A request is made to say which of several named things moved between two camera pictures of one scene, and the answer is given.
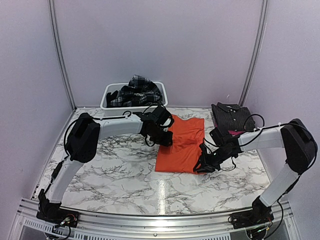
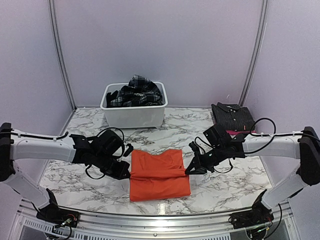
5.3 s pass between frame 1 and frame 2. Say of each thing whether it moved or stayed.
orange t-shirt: moved
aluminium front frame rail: stayed
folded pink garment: stayed
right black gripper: stayed
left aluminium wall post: stayed
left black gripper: moved
